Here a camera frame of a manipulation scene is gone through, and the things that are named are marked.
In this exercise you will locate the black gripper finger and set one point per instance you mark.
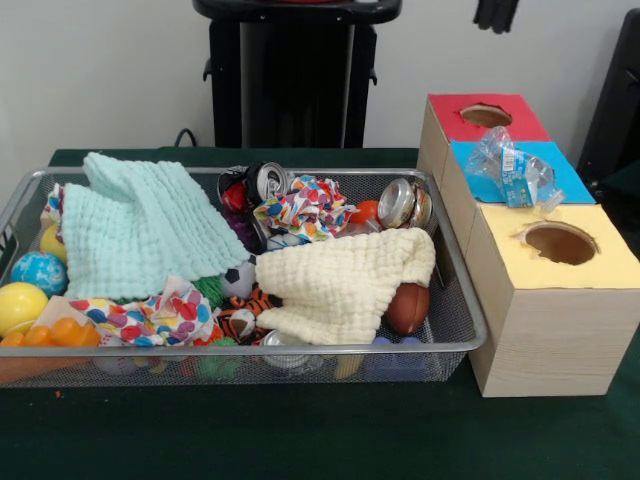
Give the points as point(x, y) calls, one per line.
point(506, 15)
point(485, 12)

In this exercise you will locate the cream waffle cloth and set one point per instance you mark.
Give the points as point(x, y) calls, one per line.
point(340, 285)

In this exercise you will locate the mint green waffle cloth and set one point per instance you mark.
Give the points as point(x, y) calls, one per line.
point(150, 225)

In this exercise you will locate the wooden box with three holes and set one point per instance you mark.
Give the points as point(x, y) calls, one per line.
point(550, 340)

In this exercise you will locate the crushed silver can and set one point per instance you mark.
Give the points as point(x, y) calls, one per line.
point(400, 202)

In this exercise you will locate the crumpled colourful spotted cloth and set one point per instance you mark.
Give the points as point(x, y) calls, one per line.
point(300, 205)

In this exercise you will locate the brown toy football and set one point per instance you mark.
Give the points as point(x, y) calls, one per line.
point(410, 307)

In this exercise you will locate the orange tiger plush toy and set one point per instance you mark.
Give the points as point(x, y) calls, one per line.
point(242, 320)

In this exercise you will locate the large colourful spotted cloth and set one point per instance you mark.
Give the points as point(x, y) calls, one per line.
point(140, 317)

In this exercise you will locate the dark green table cloth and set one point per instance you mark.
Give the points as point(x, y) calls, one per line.
point(300, 435)

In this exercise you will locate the blue globe ball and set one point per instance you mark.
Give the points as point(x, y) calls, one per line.
point(40, 272)

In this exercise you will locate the orange plastic toy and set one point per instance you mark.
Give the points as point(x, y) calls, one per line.
point(65, 332)

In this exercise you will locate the yellow tennis ball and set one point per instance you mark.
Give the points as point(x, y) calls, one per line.
point(20, 307)

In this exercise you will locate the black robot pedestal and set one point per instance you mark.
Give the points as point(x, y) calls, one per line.
point(300, 75)

